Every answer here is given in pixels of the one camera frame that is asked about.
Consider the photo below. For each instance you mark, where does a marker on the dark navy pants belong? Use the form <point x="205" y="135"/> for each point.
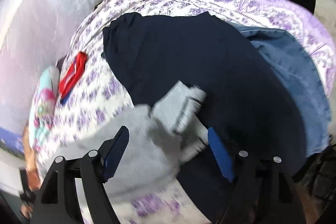
<point x="246" y="103"/>

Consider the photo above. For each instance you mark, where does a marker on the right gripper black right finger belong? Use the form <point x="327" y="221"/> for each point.
<point x="263" y="192"/>

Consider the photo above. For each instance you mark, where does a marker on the floral folded blanket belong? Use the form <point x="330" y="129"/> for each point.
<point x="43" y="106"/>

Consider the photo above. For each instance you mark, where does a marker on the blue denim jeans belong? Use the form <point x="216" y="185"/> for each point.
<point x="297" y="72"/>

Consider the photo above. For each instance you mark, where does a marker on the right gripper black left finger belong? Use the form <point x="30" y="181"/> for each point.
<point x="58" y="199"/>

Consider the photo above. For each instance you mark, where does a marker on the purple floral bedsheet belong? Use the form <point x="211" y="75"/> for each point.
<point x="98" y="96"/>

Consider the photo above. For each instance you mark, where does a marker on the blue wall poster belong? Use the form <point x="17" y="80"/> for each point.
<point x="11" y="143"/>

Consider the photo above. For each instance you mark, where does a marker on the red folded garment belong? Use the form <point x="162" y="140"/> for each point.
<point x="72" y="76"/>

